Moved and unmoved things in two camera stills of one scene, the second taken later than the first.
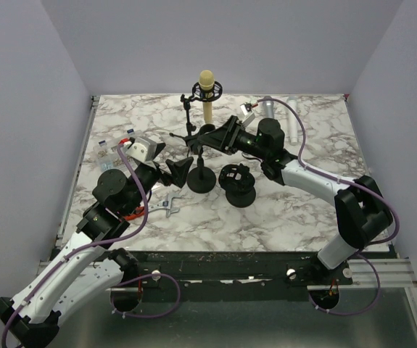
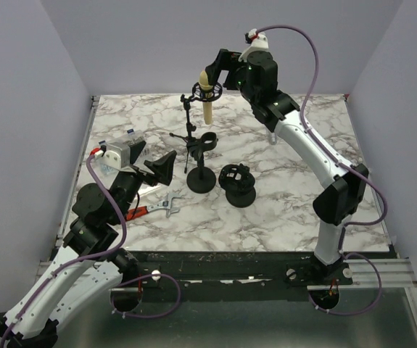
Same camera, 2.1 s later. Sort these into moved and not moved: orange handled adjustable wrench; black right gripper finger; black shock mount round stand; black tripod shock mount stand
Moved: black right gripper finger
Not moved: orange handled adjustable wrench; black shock mount round stand; black tripod shock mount stand
